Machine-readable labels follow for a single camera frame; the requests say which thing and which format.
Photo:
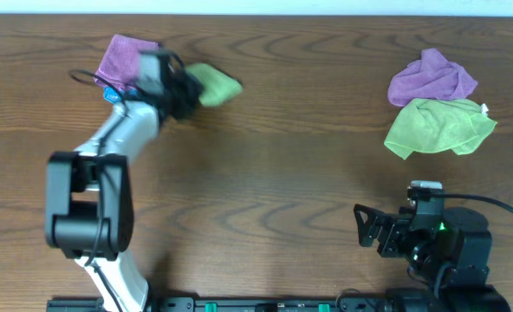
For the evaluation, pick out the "green microfiber cloth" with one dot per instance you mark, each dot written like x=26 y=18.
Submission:
x=218 y=87

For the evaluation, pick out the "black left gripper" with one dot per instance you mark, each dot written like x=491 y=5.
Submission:
x=192 y=88

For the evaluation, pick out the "folded purple cloth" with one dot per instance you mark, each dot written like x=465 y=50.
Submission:
x=120 y=63

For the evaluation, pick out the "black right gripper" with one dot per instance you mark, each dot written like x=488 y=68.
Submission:
x=395 y=226

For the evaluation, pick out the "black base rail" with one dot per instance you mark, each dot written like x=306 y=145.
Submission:
x=345 y=304

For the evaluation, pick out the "folded blue cloth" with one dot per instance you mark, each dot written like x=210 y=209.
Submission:
x=111 y=96

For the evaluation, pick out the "crumpled green cloth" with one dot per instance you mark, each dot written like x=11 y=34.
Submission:
x=435 y=126

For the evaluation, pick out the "crumpled purple cloth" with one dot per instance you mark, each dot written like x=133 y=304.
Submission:
x=432 y=76

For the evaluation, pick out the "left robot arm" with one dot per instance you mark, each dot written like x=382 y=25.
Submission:
x=88 y=201

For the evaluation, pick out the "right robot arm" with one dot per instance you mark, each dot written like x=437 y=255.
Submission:
x=448 y=249

